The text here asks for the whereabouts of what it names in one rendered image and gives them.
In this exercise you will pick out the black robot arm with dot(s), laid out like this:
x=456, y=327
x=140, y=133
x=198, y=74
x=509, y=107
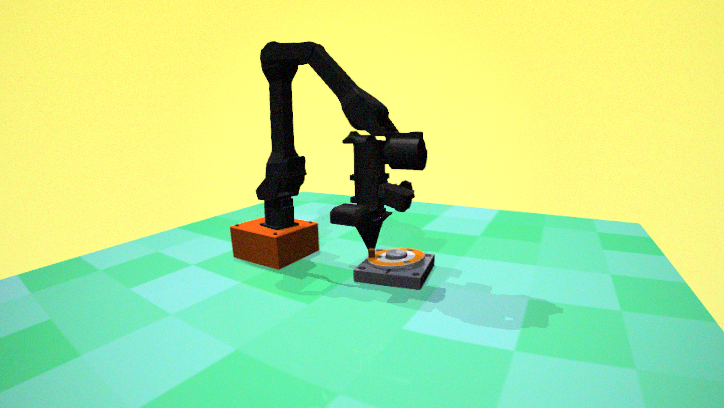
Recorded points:
x=285, y=170

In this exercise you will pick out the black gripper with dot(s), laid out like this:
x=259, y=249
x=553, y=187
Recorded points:
x=367, y=219

